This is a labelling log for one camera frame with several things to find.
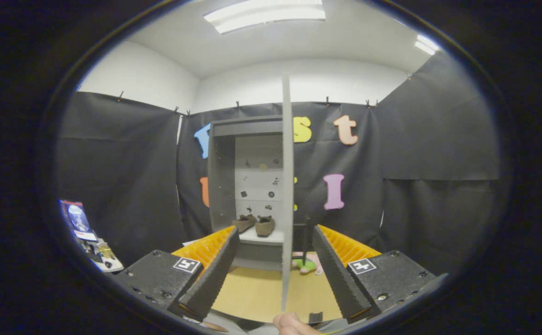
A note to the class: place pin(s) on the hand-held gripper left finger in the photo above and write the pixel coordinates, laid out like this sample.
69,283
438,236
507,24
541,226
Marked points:
215,279

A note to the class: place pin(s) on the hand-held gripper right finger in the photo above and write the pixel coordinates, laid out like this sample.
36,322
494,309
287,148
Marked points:
336,279

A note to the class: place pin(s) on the brown fuzzy shoe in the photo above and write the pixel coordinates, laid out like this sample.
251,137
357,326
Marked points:
265,227
244,223

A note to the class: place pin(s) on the grey shoe cabinet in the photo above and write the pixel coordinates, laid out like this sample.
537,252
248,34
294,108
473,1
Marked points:
222,186

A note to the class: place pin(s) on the grey shoe cabinet door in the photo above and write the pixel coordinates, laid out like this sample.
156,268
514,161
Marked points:
287,186

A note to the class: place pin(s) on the green and pink plush toy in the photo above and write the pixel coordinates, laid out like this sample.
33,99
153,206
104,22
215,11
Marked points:
305,266

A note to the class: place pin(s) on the cluttered white side table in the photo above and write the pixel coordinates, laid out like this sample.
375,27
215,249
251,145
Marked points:
103,256

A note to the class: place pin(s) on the black backdrop cloth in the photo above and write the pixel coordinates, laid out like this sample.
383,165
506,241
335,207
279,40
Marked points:
112,186

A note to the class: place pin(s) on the small ceiling light panel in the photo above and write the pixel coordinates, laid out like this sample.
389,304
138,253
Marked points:
426,45

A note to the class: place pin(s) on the large ceiling light panel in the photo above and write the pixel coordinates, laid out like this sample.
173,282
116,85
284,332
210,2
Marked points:
264,14

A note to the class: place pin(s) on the colourful wall poster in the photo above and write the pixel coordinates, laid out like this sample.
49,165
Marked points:
77,218

